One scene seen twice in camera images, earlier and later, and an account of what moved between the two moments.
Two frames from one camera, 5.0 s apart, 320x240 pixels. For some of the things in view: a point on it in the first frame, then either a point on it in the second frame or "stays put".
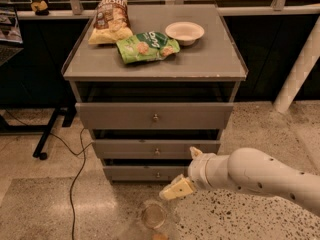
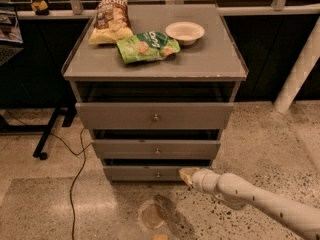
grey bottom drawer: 145,172 stays put
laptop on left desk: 11,39 stays put
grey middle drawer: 153,148 stays put
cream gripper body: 198,170 → 197,179
